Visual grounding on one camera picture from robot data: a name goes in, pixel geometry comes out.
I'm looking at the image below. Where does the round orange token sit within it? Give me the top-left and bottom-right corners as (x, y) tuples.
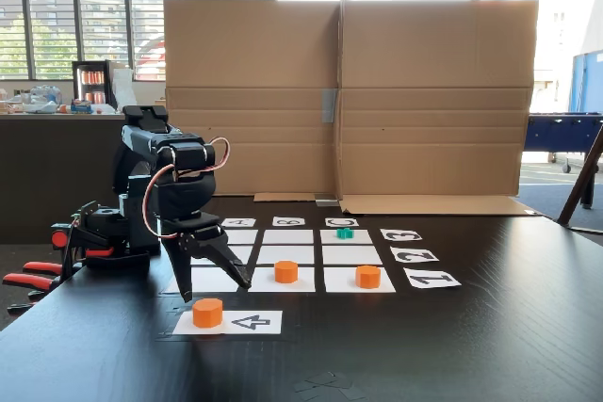
(355, 265), (382, 289)
(191, 297), (224, 329)
(274, 260), (299, 284)

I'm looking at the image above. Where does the white paper grid square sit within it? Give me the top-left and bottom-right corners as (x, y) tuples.
(223, 229), (259, 246)
(256, 245), (316, 265)
(262, 229), (315, 246)
(187, 246), (253, 265)
(319, 229), (374, 246)
(165, 266), (247, 294)
(323, 266), (397, 294)
(321, 245), (383, 265)
(247, 266), (317, 294)

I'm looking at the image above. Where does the white arrow paper sheet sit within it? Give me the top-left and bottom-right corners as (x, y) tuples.
(171, 310), (284, 336)

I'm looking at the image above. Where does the white paper bag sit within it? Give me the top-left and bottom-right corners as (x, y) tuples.
(111, 67), (136, 109)

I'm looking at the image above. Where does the black clamp with red knob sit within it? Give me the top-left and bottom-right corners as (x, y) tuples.
(50, 221), (115, 265)

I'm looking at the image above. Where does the black mini fridge with cans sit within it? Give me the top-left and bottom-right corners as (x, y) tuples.
(72, 59), (119, 111)

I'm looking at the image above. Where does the red black spring clamp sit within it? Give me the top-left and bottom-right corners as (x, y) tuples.
(2, 260), (65, 316)

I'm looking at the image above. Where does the dark wooden counter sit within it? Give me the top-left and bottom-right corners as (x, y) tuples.
(0, 112), (162, 246)

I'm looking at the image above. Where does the clear plastic bag pile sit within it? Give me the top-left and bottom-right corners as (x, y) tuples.
(0, 85), (63, 115)

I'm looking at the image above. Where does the paper label number 3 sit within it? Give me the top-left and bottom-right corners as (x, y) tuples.
(379, 228), (423, 242)

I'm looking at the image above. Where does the paper label number 2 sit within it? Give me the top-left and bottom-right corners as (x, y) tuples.
(389, 246), (440, 264)

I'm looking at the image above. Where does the paper label number 1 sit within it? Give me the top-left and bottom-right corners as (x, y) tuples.
(402, 267), (463, 289)

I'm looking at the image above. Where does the large brown cardboard screen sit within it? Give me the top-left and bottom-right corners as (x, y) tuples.
(163, 0), (543, 217)

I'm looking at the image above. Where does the blue foosball table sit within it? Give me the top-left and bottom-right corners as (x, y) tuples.
(523, 112), (603, 173)

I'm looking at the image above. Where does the dark wooden slanted leg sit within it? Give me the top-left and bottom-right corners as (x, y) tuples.
(557, 126), (603, 227)

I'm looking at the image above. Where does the blue panel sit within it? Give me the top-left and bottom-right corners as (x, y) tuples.
(568, 49), (603, 115)

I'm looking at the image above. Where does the red white servo cable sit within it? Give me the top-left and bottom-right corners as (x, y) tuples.
(141, 137), (232, 239)

